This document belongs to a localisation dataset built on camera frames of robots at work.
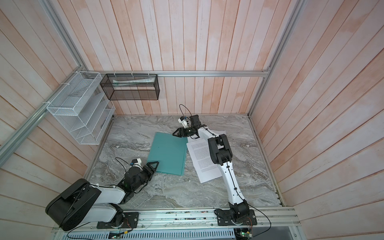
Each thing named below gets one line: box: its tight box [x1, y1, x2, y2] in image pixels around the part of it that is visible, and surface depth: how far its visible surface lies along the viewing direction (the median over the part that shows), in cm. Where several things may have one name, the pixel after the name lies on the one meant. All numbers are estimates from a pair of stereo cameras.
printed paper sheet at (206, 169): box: [186, 139, 223, 184], surface depth 95 cm
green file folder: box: [147, 132, 188, 176], surface depth 101 cm
